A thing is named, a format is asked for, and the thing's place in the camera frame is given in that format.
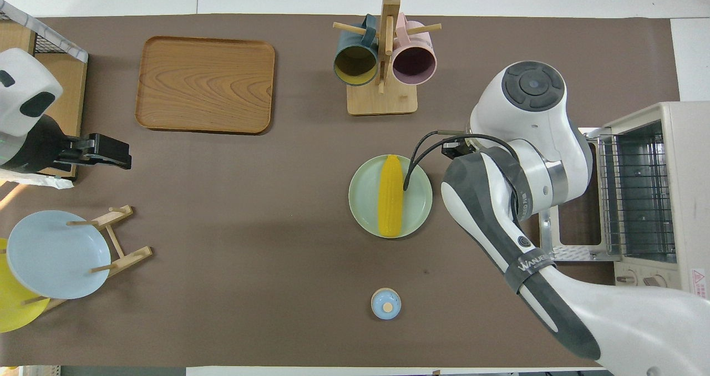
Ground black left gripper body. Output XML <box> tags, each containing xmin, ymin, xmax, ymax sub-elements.
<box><xmin>0</xmin><ymin>115</ymin><xmax>92</xmax><ymax>174</ymax></box>

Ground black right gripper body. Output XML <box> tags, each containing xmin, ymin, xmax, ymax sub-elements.
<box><xmin>442</xmin><ymin>138</ymin><xmax>476</xmax><ymax>159</ymax></box>

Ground pale green plate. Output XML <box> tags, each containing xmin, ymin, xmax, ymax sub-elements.
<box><xmin>348</xmin><ymin>155</ymin><xmax>433</xmax><ymax>239</ymax></box>

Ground yellow corn cob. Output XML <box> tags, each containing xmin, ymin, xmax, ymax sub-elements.
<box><xmin>378</xmin><ymin>154</ymin><xmax>404</xmax><ymax>238</ymax></box>

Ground glass oven door with handle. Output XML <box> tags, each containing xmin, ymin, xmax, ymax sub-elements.
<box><xmin>538</xmin><ymin>126</ymin><xmax>622</xmax><ymax>263</ymax></box>

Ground white toaster oven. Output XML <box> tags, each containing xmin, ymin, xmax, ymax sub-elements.
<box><xmin>602</xmin><ymin>101</ymin><xmax>710</xmax><ymax>299</ymax></box>

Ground wooden mug rack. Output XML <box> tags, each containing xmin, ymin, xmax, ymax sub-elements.
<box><xmin>332</xmin><ymin>0</ymin><xmax>443</xmax><ymax>116</ymax></box>

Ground pink mug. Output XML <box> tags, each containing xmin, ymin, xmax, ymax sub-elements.
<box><xmin>392</xmin><ymin>13</ymin><xmax>438</xmax><ymax>86</ymax></box>

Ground wooden plate rack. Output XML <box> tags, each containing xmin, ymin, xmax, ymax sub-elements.
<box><xmin>25</xmin><ymin>204</ymin><xmax>154</xmax><ymax>313</ymax></box>

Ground light blue plate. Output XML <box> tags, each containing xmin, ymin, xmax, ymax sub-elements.
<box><xmin>7</xmin><ymin>210</ymin><xmax>111</xmax><ymax>300</ymax></box>

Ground wooden serving tray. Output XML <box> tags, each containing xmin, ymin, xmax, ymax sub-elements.
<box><xmin>135</xmin><ymin>36</ymin><xmax>276</xmax><ymax>135</ymax></box>

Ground dark teal mug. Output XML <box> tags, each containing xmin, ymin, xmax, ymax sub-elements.
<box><xmin>333</xmin><ymin>14</ymin><xmax>379</xmax><ymax>87</ymax></box>

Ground brown table mat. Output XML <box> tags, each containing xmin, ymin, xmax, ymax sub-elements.
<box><xmin>0</xmin><ymin>14</ymin><xmax>681</xmax><ymax>368</ymax></box>

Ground yellow plate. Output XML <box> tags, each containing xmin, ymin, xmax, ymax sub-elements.
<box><xmin>0</xmin><ymin>237</ymin><xmax>50</xmax><ymax>333</ymax></box>

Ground small blue round bell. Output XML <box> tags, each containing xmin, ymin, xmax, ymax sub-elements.
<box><xmin>371</xmin><ymin>288</ymin><xmax>402</xmax><ymax>320</ymax></box>

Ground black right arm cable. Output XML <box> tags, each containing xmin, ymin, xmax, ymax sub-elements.
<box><xmin>402</xmin><ymin>129</ymin><xmax>519</xmax><ymax>191</ymax></box>

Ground wire basket with wooden shelf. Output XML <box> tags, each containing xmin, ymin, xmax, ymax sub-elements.
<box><xmin>0</xmin><ymin>0</ymin><xmax>89</xmax><ymax>191</ymax></box>

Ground metal wire oven rack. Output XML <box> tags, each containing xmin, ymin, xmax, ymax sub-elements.
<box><xmin>598</xmin><ymin>134</ymin><xmax>678</xmax><ymax>256</ymax></box>

